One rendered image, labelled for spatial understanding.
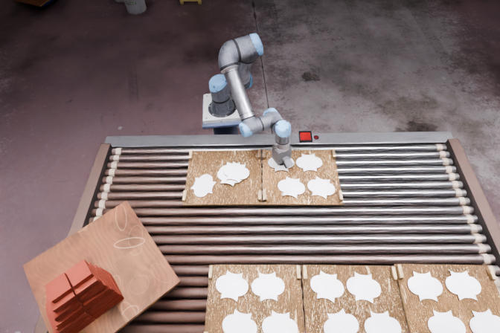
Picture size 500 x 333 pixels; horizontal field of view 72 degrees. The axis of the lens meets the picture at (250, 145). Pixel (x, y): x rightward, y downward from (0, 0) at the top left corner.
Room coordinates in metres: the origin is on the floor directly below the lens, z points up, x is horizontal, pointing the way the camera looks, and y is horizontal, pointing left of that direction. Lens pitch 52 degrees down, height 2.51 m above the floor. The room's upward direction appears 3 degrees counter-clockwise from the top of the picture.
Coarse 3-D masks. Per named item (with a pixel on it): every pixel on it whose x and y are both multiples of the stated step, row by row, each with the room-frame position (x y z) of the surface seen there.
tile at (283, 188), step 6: (282, 180) 0.98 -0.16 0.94; (288, 180) 0.98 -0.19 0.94; (294, 180) 0.97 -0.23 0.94; (282, 186) 0.94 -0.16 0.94; (288, 186) 0.94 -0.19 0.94; (294, 186) 0.94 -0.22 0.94; (300, 186) 0.93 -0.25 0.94; (282, 192) 0.91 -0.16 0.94; (288, 192) 0.90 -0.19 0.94; (294, 192) 0.90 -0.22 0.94; (300, 192) 0.90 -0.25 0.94
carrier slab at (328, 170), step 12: (300, 156) 1.13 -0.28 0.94; (324, 156) 1.12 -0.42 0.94; (264, 168) 1.07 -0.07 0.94; (324, 168) 1.04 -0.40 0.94; (336, 168) 1.04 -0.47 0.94; (264, 180) 0.99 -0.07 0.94; (276, 180) 0.98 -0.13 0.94; (300, 180) 0.98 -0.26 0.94; (336, 180) 0.96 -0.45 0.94; (276, 192) 0.91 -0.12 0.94; (336, 192) 0.89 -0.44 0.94; (264, 204) 0.84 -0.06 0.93; (276, 204) 0.84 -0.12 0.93; (288, 204) 0.84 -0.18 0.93; (300, 204) 0.83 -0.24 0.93; (312, 204) 0.83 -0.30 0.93; (324, 204) 0.83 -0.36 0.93; (336, 204) 0.82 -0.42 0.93
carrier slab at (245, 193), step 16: (192, 160) 1.15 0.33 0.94; (208, 160) 1.14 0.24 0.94; (224, 160) 1.14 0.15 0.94; (240, 160) 1.13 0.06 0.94; (256, 160) 1.13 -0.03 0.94; (192, 176) 1.04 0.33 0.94; (256, 176) 1.02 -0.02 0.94; (192, 192) 0.94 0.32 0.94; (224, 192) 0.93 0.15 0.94; (240, 192) 0.92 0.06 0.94; (256, 192) 0.92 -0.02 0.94
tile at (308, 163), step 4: (304, 156) 1.13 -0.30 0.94; (308, 156) 1.12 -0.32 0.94; (312, 156) 1.12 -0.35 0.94; (300, 160) 1.10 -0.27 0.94; (304, 160) 1.10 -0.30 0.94; (308, 160) 1.10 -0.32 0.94; (312, 160) 1.10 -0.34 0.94; (316, 160) 1.10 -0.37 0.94; (320, 160) 1.09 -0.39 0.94; (296, 164) 1.08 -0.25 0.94; (300, 164) 1.07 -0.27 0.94; (304, 164) 1.07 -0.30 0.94; (308, 164) 1.07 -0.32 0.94; (312, 164) 1.07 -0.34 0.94; (316, 164) 1.07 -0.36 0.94; (320, 164) 1.06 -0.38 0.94; (300, 168) 1.05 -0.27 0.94; (304, 168) 1.05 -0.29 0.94; (308, 168) 1.04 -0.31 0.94; (312, 168) 1.04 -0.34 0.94; (316, 168) 1.04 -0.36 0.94
